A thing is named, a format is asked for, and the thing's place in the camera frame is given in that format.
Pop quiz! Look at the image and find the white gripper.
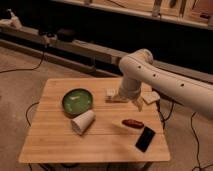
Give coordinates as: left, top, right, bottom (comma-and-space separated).
114, 87, 143, 112

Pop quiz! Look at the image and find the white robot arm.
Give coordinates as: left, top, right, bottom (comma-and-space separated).
119, 49, 213, 119

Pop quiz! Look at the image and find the white sponge block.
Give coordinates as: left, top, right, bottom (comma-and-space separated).
142, 91, 160, 104

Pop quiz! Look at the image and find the brown sausage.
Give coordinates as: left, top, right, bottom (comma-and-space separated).
122, 119, 144, 129

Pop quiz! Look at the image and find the black smartphone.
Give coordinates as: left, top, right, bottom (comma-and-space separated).
135, 127, 155, 152

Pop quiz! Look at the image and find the wooden table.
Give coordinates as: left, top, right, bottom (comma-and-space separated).
19, 78, 170, 163

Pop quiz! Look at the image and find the black box on ledge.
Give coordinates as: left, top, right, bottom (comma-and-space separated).
57, 29, 76, 42

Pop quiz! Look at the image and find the white object on ledge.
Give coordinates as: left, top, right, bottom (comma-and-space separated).
0, 9, 22, 29

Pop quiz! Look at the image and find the black cable right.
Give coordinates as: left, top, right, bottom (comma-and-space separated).
189, 111, 213, 171

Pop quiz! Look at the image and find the black cable under table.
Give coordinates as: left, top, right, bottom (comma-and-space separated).
25, 101, 40, 128

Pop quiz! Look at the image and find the black floor cable left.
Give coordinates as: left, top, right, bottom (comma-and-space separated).
0, 44, 47, 75

